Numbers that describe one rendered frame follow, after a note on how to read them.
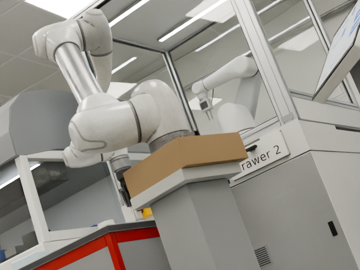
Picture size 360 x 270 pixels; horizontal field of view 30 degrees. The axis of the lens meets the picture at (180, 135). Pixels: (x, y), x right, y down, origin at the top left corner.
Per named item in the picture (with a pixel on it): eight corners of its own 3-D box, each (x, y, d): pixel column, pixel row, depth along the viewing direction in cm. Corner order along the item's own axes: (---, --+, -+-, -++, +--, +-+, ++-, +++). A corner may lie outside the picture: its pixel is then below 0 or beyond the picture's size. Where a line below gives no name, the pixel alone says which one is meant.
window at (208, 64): (278, 116, 287) (203, -69, 312) (132, 192, 329) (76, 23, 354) (279, 116, 288) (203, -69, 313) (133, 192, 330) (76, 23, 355)
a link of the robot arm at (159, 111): (195, 125, 228) (174, 68, 234) (145, 139, 223) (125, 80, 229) (186, 141, 243) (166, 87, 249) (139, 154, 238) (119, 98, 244)
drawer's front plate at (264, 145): (288, 154, 280) (278, 130, 283) (232, 180, 294) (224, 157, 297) (290, 154, 282) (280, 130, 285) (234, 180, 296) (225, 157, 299)
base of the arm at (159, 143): (179, 140, 217) (173, 125, 218) (140, 166, 232) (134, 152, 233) (217, 136, 230) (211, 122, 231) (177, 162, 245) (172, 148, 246)
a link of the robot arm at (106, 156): (128, 159, 312) (101, 166, 308) (118, 128, 316) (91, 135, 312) (131, 151, 302) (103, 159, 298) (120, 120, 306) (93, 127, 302)
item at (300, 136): (310, 149, 277) (297, 117, 281) (129, 234, 327) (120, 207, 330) (380, 154, 356) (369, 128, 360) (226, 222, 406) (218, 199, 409)
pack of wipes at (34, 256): (52, 259, 291) (50, 248, 292) (38, 260, 282) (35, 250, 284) (27, 270, 297) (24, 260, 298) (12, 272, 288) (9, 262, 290)
